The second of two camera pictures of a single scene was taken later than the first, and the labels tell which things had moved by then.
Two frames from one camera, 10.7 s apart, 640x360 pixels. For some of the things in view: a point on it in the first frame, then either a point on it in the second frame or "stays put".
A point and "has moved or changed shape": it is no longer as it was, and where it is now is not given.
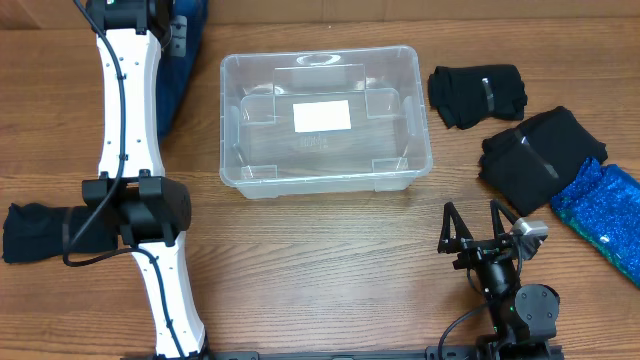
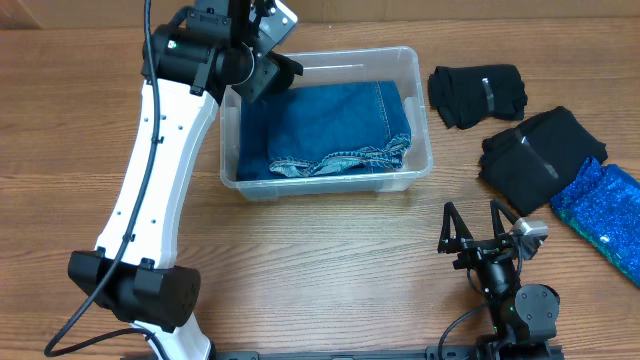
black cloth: x=466 y=96 stays put
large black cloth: x=528 y=163 stays put
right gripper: x=477 y=248 stays put
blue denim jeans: x=176 y=75 has moved or changed shape
